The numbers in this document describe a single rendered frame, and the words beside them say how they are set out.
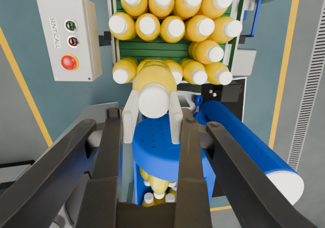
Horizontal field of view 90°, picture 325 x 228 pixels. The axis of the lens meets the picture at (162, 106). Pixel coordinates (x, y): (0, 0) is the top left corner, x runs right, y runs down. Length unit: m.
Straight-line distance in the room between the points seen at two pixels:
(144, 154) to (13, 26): 1.66
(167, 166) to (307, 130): 2.26
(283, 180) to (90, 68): 0.89
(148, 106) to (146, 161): 0.28
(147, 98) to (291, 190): 0.92
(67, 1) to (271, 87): 1.86
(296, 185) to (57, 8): 1.09
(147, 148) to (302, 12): 1.85
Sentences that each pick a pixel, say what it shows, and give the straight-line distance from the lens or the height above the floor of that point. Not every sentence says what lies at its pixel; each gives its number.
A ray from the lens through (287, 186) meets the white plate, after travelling 1.00.
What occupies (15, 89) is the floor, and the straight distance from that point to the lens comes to 2.05.
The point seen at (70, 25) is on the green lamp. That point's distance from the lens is 0.47.
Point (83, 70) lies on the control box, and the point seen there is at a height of 1.10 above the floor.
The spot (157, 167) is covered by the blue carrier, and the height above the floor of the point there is 1.22.
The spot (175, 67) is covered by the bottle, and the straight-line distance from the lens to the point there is 0.49.
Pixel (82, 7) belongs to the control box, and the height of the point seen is 1.10.
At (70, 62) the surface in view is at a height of 1.11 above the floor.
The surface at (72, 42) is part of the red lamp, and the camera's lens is 0.47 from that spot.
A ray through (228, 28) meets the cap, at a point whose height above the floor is 1.11.
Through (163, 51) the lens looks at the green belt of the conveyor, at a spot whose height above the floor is 0.90.
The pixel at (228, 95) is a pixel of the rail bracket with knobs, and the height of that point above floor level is 1.00.
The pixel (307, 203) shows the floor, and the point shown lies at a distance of 3.53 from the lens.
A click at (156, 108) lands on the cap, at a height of 1.36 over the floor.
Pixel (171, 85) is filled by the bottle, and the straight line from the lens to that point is 0.23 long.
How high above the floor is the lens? 1.54
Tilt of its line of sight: 67 degrees down
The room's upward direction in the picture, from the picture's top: 171 degrees clockwise
